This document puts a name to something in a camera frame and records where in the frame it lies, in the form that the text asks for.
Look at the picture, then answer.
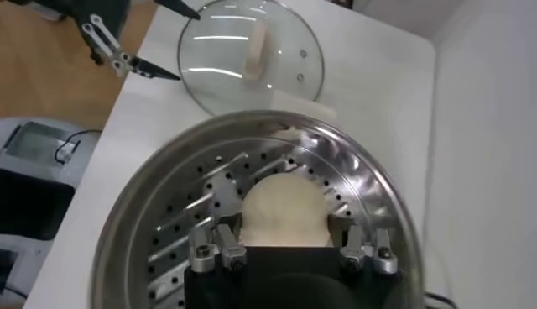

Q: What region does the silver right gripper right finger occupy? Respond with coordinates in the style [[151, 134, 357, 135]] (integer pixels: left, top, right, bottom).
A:
[[329, 213, 399, 275]]

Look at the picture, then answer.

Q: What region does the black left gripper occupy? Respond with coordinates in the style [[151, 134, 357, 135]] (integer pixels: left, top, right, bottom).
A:
[[8, 0, 201, 81]]

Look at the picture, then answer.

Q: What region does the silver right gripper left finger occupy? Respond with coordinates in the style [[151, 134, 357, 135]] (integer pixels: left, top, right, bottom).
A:
[[187, 213, 248, 274]]

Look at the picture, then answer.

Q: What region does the white steamed baozi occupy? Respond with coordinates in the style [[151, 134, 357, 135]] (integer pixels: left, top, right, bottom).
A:
[[239, 172, 335, 248]]

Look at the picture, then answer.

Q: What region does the stainless steel steamer basket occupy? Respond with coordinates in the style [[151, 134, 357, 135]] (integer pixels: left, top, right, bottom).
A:
[[90, 90, 425, 309]]

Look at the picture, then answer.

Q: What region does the round glass pot lid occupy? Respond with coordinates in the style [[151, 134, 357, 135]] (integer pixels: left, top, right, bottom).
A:
[[176, 0, 326, 117]]

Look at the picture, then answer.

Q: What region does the black cooker power cord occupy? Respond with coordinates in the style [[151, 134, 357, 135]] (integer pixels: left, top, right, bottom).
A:
[[423, 291, 459, 309]]

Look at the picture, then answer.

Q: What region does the black cable on robot base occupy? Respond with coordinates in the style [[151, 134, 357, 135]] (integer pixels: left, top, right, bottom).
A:
[[54, 128, 102, 165]]

